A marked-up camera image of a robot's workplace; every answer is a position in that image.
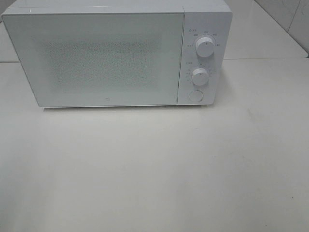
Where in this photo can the white round door button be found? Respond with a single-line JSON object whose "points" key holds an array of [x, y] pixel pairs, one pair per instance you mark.
{"points": [[196, 96]]}

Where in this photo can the white round knob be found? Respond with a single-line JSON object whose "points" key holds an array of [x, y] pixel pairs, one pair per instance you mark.
{"points": [[200, 76], [205, 46]]}

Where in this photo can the white microwave door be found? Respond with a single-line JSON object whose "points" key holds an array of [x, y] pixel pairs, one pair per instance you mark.
{"points": [[91, 60]]}

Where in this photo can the white microwave oven body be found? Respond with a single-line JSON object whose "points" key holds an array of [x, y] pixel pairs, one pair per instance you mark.
{"points": [[201, 17]]}

